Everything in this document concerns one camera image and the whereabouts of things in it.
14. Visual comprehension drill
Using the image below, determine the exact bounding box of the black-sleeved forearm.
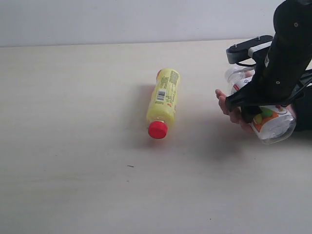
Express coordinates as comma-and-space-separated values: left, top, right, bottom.
287, 85, 312, 132

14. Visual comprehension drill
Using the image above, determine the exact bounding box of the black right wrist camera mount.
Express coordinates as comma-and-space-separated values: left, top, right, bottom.
226, 35, 273, 64

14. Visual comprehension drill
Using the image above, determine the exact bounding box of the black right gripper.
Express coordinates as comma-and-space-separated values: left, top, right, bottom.
225, 32, 312, 123

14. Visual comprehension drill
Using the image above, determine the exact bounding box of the clear floral-label tea bottle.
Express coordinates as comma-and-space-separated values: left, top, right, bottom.
224, 65, 296, 144

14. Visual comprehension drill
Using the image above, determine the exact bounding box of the open bare hand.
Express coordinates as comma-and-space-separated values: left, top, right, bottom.
215, 89, 254, 134

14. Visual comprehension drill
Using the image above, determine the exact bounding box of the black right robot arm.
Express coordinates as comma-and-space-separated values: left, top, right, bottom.
225, 0, 312, 123

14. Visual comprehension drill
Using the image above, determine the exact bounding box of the yellow bottle red cap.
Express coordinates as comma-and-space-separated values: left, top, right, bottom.
146, 68, 181, 139

